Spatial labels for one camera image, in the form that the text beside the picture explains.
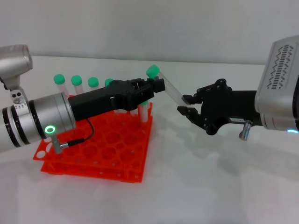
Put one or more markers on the orange plastic test tube rack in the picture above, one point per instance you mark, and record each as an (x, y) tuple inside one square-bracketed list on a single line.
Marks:
[(112, 144)]

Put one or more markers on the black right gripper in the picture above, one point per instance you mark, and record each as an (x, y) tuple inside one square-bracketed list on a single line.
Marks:
[(231, 107)]

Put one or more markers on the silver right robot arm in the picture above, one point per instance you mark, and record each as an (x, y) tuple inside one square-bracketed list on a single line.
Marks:
[(275, 122)]

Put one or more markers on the green-capped clear test tube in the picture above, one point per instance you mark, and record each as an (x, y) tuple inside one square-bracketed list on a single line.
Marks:
[(76, 80), (93, 81), (108, 82), (153, 71), (59, 79), (144, 112)]

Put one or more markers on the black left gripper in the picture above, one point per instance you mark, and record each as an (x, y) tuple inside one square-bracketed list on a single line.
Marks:
[(100, 102)]

